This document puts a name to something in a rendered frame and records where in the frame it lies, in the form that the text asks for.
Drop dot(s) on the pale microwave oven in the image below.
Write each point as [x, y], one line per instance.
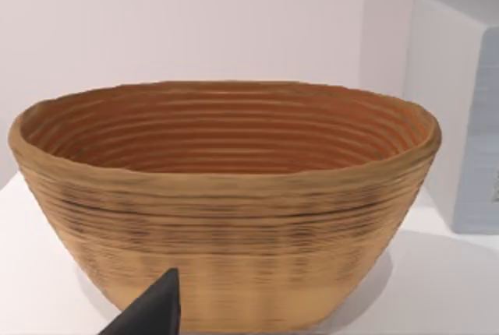
[460, 117]

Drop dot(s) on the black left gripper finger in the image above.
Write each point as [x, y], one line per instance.
[156, 311]

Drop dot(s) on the brown woven basket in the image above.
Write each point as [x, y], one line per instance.
[234, 210]

